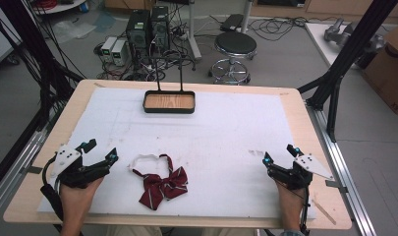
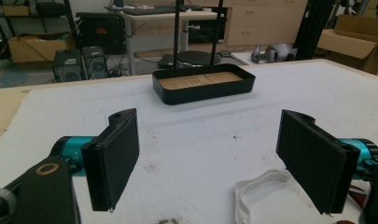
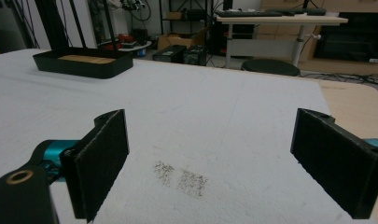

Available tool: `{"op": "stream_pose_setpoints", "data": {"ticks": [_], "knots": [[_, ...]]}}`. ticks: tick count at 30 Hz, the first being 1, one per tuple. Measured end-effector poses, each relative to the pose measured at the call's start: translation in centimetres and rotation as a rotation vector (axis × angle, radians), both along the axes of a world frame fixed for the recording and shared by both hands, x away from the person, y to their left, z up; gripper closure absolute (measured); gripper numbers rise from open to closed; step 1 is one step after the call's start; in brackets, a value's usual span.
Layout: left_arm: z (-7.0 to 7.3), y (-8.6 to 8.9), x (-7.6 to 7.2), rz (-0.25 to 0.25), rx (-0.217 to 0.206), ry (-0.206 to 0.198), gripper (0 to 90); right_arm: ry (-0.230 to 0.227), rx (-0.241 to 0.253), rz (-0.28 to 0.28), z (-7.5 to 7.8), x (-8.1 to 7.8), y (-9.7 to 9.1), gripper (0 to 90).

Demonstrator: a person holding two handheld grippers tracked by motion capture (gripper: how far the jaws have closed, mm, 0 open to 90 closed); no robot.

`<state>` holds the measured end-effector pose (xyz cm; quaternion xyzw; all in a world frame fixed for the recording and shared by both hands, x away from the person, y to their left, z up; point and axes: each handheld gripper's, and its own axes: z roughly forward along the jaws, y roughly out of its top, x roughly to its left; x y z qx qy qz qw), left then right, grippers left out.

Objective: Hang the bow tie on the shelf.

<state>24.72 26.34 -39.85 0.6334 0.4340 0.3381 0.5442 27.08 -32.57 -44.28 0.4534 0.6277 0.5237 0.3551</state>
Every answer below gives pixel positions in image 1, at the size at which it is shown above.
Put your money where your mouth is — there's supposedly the white table leg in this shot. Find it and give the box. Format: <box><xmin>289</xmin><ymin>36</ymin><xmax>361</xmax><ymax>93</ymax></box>
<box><xmin>241</xmin><ymin>0</ymin><xmax>255</xmax><ymax>34</ymax></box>
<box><xmin>186</xmin><ymin>0</ymin><xmax>203</xmax><ymax>61</ymax></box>

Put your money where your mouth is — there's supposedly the round white table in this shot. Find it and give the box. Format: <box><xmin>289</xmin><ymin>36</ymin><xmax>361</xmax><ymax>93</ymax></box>
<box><xmin>31</xmin><ymin>0</ymin><xmax>88</xmax><ymax>16</ymax></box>

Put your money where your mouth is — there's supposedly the person's left hand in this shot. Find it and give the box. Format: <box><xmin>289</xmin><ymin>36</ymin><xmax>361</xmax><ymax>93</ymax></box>
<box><xmin>59</xmin><ymin>176</ymin><xmax>104</xmax><ymax>227</ymax></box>

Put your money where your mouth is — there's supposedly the flat black box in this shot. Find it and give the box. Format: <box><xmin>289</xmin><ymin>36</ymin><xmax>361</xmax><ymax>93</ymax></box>
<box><xmin>219</xmin><ymin>13</ymin><xmax>246</xmax><ymax>33</ymax></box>

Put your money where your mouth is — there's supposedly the white power supply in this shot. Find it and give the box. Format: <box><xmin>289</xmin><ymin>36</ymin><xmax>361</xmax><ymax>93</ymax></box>
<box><xmin>100</xmin><ymin>35</ymin><xmax>118</xmax><ymax>63</ymax></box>
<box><xmin>111</xmin><ymin>38</ymin><xmax>128</xmax><ymax>67</ymax></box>

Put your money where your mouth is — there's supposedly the red striped bow tie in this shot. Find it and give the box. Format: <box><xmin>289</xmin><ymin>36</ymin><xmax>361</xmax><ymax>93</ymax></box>
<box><xmin>128</xmin><ymin>152</ymin><xmax>190</xmax><ymax>211</ymax></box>

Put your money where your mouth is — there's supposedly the tangle of cables by computers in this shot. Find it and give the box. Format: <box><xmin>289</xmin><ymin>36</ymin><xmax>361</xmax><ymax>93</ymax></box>
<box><xmin>93</xmin><ymin>42</ymin><xmax>199</xmax><ymax>83</ymax></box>

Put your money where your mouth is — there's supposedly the black computer tower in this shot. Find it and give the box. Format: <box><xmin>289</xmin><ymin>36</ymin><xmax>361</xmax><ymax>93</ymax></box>
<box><xmin>125</xmin><ymin>9</ymin><xmax>152</xmax><ymax>60</ymax></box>
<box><xmin>149</xmin><ymin>5</ymin><xmax>171</xmax><ymax>54</ymax></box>

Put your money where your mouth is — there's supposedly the black round stool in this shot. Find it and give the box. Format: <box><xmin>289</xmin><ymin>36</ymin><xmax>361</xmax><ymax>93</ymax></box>
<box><xmin>207</xmin><ymin>30</ymin><xmax>258</xmax><ymax>87</ymax></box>

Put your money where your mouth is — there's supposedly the clear plastic sheet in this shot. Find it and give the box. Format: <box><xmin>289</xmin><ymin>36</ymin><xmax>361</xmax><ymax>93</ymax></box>
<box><xmin>50</xmin><ymin>19</ymin><xmax>98</xmax><ymax>43</ymax></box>

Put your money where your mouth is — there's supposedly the black tray with wooden base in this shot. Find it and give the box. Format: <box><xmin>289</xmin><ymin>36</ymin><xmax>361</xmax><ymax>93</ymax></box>
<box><xmin>142</xmin><ymin>56</ymin><xmax>197</xmax><ymax>115</ymax></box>

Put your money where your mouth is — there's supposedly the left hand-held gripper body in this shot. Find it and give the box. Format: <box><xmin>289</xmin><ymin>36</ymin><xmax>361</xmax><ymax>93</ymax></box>
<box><xmin>49</xmin><ymin>144</ymin><xmax>112</xmax><ymax>190</ymax></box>

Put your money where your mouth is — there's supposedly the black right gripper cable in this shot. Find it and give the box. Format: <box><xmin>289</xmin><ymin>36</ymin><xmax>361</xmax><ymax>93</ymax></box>
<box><xmin>298</xmin><ymin>186</ymin><xmax>312</xmax><ymax>236</ymax></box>

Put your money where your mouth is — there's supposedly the thin wooden stick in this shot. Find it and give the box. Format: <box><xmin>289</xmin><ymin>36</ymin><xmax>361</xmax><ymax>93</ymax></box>
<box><xmin>312</xmin><ymin>198</ymin><xmax>338</xmax><ymax>226</ymax></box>

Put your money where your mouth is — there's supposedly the person's right hand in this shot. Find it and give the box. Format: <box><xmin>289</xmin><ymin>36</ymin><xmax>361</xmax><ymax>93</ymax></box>
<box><xmin>274</xmin><ymin>179</ymin><xmax>307</xmax><ymax>228</ymax></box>

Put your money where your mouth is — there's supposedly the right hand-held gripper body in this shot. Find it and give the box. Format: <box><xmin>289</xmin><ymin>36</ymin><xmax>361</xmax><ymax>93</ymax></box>
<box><xmin>267</xmin><ymin>153</ymin><xmax>335</xmax><ymax>191</ymax></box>

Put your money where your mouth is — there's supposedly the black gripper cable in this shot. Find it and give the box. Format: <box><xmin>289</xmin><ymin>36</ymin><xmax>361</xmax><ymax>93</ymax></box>
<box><xmin>39</xmin><ymin>154</ymin><xmax>67</xmax><ymax>236</ymax></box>
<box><xmin>298</xmin><ymin>186</ymin><xmax>312</xmax><ymax>236</ymax></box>

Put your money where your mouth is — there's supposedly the white foam mat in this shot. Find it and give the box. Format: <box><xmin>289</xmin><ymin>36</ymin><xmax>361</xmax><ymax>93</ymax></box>
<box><xmin>37</xmin><ymin>87</ymin><xmax>317</xmax><ymax>220</ymax></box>

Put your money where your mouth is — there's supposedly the black metal frame stand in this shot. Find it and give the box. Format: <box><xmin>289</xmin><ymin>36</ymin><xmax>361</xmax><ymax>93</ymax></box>
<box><xmin>0</xmin><ymin>0</ymin><xmax>86</xmax><ymax>132</ymax></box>
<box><xmin>297</xmin><ymin>0</ymin><xmax>398</xmax><ymax>144</ymax></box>

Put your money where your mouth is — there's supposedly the aluminium rail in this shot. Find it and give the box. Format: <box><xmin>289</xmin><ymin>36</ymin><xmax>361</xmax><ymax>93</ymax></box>
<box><xmin>0</xmin><ymin>129</ymin><xmax>47</xmax><ymax>221</ymax></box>
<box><xmin>305</xmin><ymin>99</ymin><xmax>378</xmax><ymax>236</ymax></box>

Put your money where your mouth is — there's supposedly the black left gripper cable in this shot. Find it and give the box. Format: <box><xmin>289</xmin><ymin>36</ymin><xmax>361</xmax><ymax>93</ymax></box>
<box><xmin>39</xmin><ymin>154</ymin><xmax>67</xmax><ymax>236</ymax></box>

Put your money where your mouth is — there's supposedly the tangle of black floor cables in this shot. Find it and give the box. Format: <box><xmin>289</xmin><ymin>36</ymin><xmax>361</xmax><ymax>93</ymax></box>
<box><xmin>247</xmin><ymin>15</ymin><xmax>308</xmax><ymax>43</ymax></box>

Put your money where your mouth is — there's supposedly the brown cardboard box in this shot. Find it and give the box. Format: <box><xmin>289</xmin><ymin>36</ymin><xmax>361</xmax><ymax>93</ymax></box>
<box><xmin>361</xmin><ymin>22</ymin><xmax>398</xmax><ymax>116</ymax></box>

